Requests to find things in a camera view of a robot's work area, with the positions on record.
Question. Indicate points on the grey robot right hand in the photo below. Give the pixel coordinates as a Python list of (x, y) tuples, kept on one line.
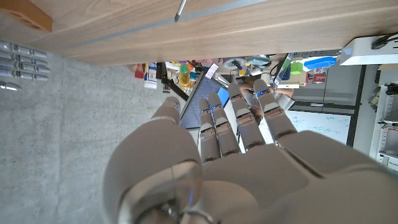
[(25, 65)]

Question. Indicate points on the white plastic canister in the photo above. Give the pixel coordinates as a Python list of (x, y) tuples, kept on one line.
[(150, 76)]

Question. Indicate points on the white shelf unit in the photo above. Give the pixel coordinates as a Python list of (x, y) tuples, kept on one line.
[(388, 124)]

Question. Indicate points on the grey tape roll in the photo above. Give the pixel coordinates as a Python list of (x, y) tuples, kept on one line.
[(227, 62)]

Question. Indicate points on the grey cabinet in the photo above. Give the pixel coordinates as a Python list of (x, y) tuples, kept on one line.
[(339, 90)]

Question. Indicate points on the teal grey pouch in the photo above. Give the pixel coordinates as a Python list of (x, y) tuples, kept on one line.
[(258, 60)]

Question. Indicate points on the wooden block with holes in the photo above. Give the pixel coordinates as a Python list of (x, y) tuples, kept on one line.
[(28, 14)]

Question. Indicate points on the light wooden box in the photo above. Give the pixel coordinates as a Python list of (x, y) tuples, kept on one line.
[(298, 81)]

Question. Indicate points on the small green block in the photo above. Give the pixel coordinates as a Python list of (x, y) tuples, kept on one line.
[(297, 68)]

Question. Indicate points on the whiteboard with black frame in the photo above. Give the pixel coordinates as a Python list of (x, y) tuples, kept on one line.
[(323, 124)]

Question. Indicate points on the blue flat box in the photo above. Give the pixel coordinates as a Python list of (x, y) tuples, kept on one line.
[(320, 63)]

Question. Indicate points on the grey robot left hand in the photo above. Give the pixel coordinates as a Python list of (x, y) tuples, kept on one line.
[(264, 180)]

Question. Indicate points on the white power box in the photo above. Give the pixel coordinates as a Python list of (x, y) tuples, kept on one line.
[(363, 51)]

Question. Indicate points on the black open laptop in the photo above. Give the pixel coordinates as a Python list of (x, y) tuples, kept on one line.
[(283, 69)]

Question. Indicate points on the seated person grey shirt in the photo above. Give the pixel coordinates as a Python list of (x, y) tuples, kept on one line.
[(284, 101)]

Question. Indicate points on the wooden table top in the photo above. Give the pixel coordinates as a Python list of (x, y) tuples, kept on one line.
[(202, 14)]

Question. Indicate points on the black computer monitor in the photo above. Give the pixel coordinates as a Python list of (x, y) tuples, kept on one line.
[(206, 87)]

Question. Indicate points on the red cup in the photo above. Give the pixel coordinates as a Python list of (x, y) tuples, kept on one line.
[(139, 73)]

